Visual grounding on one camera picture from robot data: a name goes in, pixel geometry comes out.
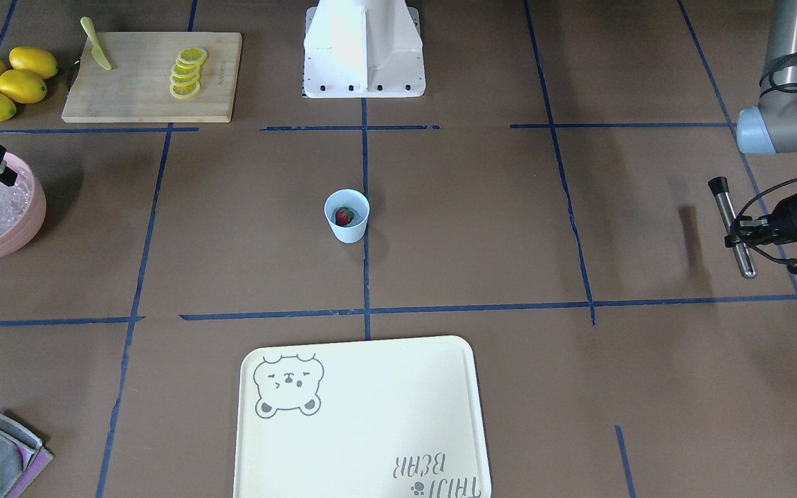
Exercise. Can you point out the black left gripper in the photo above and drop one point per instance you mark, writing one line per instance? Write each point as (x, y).
(791, 214)

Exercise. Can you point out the steel muddler black tip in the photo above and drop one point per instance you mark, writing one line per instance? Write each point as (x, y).
(720, 192)

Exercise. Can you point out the red strawberry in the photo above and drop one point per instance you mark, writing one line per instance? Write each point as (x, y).
(344, 216)

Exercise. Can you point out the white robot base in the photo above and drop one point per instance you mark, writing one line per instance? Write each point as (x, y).
(363, 49)

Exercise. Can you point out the light blue cup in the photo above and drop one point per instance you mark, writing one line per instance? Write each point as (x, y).
(358, 202)

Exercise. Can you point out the pink bowl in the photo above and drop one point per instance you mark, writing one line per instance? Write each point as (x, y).
(30, 223)

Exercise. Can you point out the wooden cutting board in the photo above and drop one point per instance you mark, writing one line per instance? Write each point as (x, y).
(136, 89)

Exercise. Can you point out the yellow green knife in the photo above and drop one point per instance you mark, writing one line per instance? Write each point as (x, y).
(97, 52)

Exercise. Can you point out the lemon slice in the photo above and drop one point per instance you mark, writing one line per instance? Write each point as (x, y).
(192, 56)
(185, 91)

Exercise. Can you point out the cream bear tray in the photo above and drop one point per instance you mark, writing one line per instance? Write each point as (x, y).
(375, 418)

